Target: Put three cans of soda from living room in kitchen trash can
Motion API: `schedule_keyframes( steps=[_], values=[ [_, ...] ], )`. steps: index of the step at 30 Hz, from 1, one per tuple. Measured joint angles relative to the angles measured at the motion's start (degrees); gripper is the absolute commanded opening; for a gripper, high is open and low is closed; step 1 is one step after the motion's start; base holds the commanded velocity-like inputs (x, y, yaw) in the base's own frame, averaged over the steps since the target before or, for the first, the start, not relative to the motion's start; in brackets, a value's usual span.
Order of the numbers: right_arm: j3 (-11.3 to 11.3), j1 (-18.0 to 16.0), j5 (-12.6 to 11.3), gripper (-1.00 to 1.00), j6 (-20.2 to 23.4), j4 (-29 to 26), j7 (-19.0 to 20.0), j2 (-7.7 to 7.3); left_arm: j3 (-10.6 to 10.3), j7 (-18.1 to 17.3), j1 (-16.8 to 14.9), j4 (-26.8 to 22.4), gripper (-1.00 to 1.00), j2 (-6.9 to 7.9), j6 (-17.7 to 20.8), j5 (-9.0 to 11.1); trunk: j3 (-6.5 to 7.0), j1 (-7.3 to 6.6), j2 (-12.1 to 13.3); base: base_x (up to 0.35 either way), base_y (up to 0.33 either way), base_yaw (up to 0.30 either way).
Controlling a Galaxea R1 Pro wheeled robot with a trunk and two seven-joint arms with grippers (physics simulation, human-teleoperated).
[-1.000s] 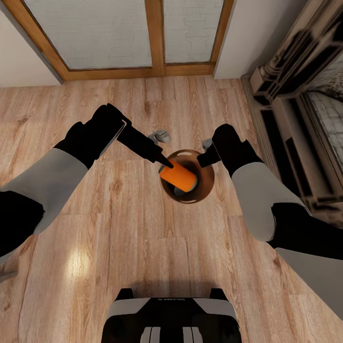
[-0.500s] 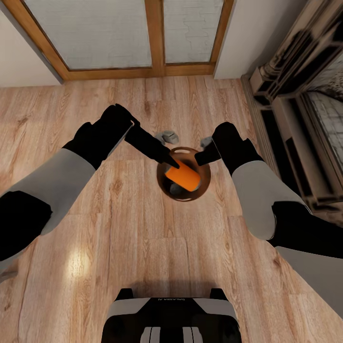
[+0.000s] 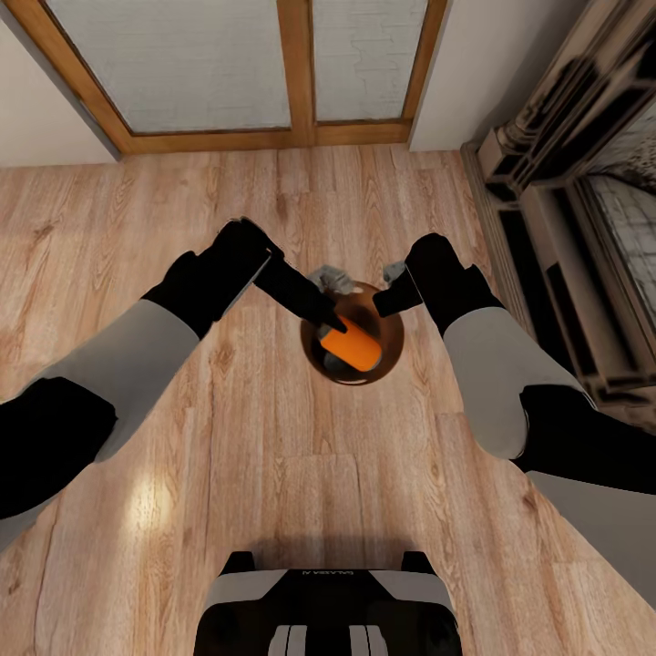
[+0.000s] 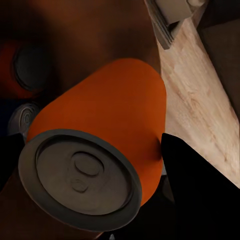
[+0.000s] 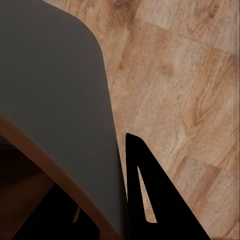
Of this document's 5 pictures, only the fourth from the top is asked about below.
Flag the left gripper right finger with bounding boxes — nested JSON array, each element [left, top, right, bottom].
[[161, 133, 240, 240]]

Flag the trash can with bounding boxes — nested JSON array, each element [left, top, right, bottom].
[[0, 0, 162, 240]]

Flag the can of soda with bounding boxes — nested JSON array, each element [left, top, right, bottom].
[[0, 98, 42, 144], [18, 58, 167, 232], [0, 39, 53, 100]]

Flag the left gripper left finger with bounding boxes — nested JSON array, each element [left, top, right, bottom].
[[0, 133, 25, 192]]

